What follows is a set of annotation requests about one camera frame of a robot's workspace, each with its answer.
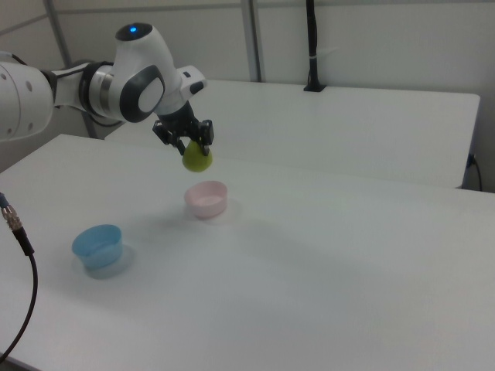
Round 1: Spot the blue plastic bowl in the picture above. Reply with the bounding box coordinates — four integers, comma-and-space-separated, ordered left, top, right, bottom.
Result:
71, 224, 125, 272

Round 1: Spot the green pear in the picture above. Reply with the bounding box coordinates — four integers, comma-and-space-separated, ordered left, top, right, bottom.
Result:
182, 139, 214, 174

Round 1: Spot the thin black cable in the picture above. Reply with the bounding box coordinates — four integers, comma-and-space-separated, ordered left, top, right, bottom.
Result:
469, 153, 483, 192

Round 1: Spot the black pole with clamp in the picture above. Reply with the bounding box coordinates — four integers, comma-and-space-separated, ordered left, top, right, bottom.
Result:
302, 0, 328, 94

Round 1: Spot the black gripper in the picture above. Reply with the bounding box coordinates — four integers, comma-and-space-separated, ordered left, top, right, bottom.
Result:
152, 102, 215, 157

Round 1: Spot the black cable with metal connector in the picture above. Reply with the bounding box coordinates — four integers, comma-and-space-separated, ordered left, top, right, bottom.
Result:
0, 190, 39, 361

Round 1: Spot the pink plastic bowl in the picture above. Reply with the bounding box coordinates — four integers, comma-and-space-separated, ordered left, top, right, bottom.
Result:
183, 180, 229, 221

